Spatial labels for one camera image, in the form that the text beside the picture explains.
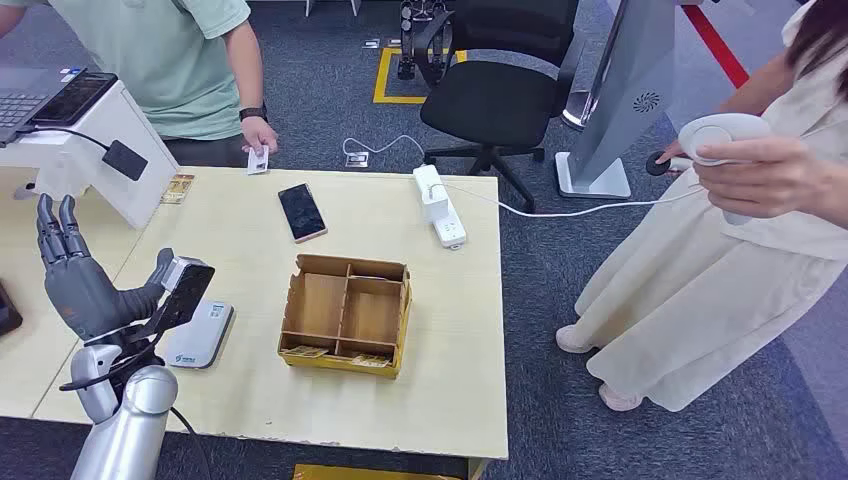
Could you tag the person's right hand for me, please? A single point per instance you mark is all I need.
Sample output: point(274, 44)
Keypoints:
point(676, 152)

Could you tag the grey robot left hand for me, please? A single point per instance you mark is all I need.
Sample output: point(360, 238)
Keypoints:
point(86, 298)

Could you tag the person's left hand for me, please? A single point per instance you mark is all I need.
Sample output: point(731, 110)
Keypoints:
point(775, 179)
point(260, 136)

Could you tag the white ID card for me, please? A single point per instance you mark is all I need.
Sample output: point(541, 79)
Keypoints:
point(258, 164)

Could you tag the person's left forearm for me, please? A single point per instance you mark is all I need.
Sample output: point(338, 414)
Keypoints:
point(245, 73)

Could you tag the person's right forearm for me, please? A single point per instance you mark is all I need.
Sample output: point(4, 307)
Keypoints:
point(10, 20)
point(755, 86)

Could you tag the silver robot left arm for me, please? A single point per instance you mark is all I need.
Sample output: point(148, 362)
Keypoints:
point(132, 424)

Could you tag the gold printed card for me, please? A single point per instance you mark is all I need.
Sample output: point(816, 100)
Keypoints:
point(177, 189)

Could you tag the grey white card reader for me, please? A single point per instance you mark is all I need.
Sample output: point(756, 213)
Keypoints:
point(199, 334)

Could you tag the person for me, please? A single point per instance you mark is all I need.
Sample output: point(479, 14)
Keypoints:
point(696, 298)
point(152, 66)

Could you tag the black wristwatch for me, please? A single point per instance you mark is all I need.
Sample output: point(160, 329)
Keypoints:
point(253, 112)

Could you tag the black flat device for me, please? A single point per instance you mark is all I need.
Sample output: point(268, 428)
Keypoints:
point(6, 311)

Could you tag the grey kiosk stand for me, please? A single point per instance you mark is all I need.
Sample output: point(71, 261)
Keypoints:
point(629, 79)

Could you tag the black smartphone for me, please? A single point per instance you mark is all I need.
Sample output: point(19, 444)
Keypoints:
point(302, 212)

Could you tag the metal floor socket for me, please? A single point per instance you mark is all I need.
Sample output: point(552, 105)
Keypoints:
point(356, 160)

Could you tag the red floor tape line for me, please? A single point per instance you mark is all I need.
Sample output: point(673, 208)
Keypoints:
point(715, 46)

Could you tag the white crumpled cloth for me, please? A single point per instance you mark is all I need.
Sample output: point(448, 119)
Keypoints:
point(63, 184)

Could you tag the small grey object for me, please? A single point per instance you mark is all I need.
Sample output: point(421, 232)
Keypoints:
point(23, 192)

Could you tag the yellow floor tape square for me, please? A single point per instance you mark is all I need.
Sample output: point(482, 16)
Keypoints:
point(381, 79)

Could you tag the black square adapter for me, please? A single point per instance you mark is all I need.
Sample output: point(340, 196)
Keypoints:
point(126, 160)

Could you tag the white desk stand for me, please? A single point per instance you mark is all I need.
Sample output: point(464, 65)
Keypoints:
point(79, 156)

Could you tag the small metal floor plate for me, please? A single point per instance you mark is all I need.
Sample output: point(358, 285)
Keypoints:
point(371, 44)

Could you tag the white furniture legs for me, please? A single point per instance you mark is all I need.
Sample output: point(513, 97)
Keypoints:
point(354, 6)

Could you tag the standing humanoid robot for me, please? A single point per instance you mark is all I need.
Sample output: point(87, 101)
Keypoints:
point(405, 40)

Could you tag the wooden divided box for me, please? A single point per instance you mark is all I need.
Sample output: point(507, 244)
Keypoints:
point(324, 305)

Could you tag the white plug-in charger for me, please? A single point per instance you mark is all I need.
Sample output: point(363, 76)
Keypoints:
point(434, 205)

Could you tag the black office chair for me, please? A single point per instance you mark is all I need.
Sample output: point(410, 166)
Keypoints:
point(490, 99)

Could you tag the pale shoe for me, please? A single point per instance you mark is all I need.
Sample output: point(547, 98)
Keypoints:
point(619, 399)
point(573, 339)

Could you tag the grey laptop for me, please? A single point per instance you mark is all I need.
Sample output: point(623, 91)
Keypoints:
point(26, 93)

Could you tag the white power strip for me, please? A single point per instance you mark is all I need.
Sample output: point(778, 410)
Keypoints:
point(452, 233)

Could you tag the yellow floor sheet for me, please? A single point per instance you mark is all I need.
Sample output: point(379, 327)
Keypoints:
point(364, 474)

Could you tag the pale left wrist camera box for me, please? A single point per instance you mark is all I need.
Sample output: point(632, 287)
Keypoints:
point(189, 285)

